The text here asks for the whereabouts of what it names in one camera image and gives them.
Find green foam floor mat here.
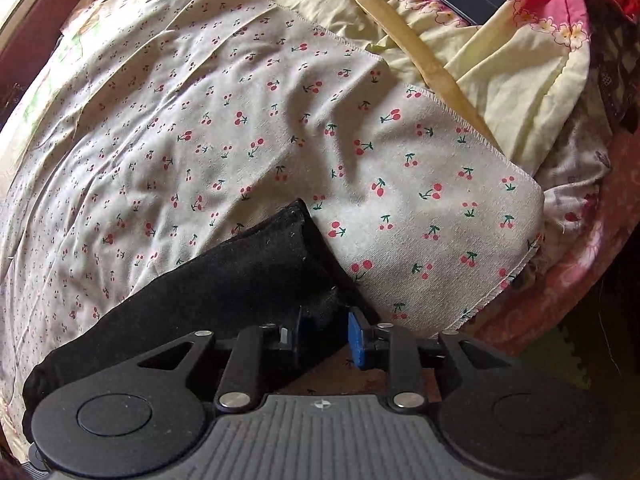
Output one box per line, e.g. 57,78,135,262
517,324,607,392

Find dark red window bench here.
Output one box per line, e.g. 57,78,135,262
0,0,117,128

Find black pants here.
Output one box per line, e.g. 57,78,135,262
22,198,382,412

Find pink bed skirt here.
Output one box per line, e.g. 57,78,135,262
469,130,640,362

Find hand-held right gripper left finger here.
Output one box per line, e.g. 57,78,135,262
134,304,322,414

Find white floral cloth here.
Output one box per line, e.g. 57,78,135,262
536,104,617,257

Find cherry print bed sheet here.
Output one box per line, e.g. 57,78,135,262
0,0,547,442

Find cream pink floral quilt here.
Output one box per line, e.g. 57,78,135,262
110,0,640,177

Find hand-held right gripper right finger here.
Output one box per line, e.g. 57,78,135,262
346,307,509,412

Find dark patterned cloth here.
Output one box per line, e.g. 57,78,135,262
584,0,640,133

